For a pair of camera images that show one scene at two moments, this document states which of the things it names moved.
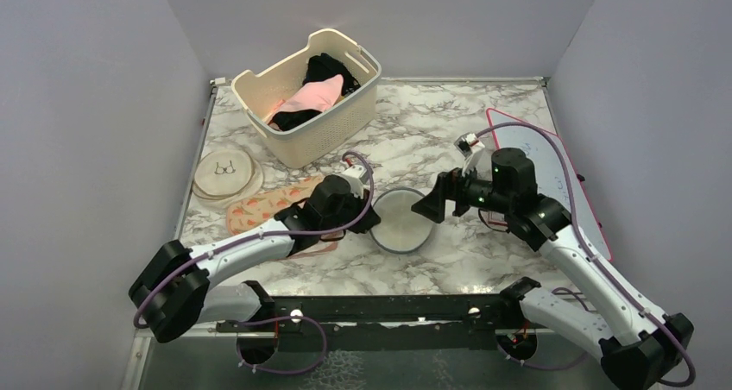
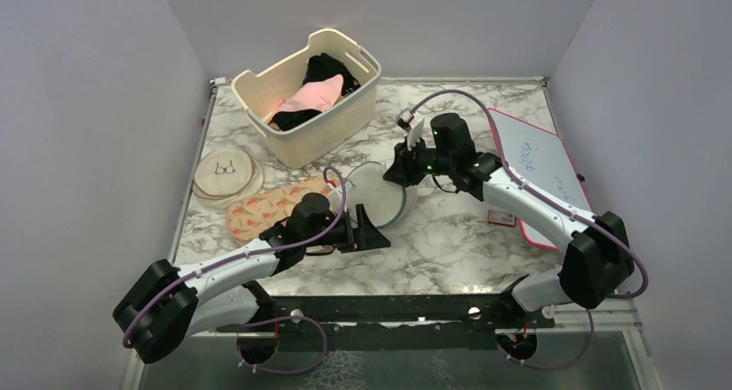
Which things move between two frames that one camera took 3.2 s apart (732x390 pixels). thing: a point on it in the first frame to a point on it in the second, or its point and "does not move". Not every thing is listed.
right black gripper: (450, 185) to (402, 171)
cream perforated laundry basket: (307, 103) does not move
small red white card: (496, 218) does not move
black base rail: (385, 322) does not move
